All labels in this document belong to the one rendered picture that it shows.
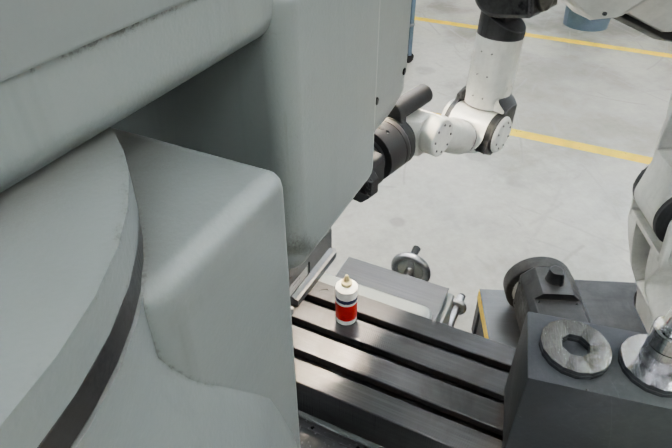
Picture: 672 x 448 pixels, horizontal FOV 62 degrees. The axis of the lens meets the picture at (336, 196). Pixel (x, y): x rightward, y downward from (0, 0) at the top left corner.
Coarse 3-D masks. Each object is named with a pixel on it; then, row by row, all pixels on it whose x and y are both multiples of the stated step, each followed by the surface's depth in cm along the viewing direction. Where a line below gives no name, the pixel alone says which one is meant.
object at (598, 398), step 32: (544, 320) 79; (544, 352) 73; (576, 352) 74; (608, 352) 73; (512, 384) 83; (544, 384) 71; (576, 384) 70; (608, 384) 70; (640, 384) 70; (512, 416) 78; (544, 416) 74; (576, 416) 73; (608, 416) 71; (640, 416) 70
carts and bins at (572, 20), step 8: (568, 8) 495; (568, 16) 496; (576, 16) 489; (568, 24) 499; (576, 24) 492; (584, 24) 488; (592, 24) 486; (600, 24) 487; (608, 24) 497; (408, 48) 426; (408, 56) 429
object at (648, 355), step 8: (648, 336) 70; (648, 344) 70; (656, 344) 68; (664, 344) 67; (640, 352) 72; (648, 352) 70; (656, 352) 69; (664, 352) 68; (640, 360) 71; (648, 360) 70; (656, 360) 69; (664, 360) 68; (648, 368) 70; (656, 368) 70; (664, 368) 69; (664, 376) 70
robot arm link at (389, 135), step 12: (384, 132) 86; (396, 132) 87; (384, 144) 85; (396, 144) 87; (384, 156) 86; (396, 156) 87; (384, 168) 88; (396, 168) 89; (372, 180) 80; (360, 192) 82; (372, 192) 81
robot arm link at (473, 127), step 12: (456, 108) 115; (468, 108) 114; (456, 120) 107; (468, 120) 113; (480, 120) 112; (492, 120) 111; (456, 132) 104; (468, 132) 108; (480, 132) 111; (456, 144) 106; (468, 144) 109; (480, 144) 112
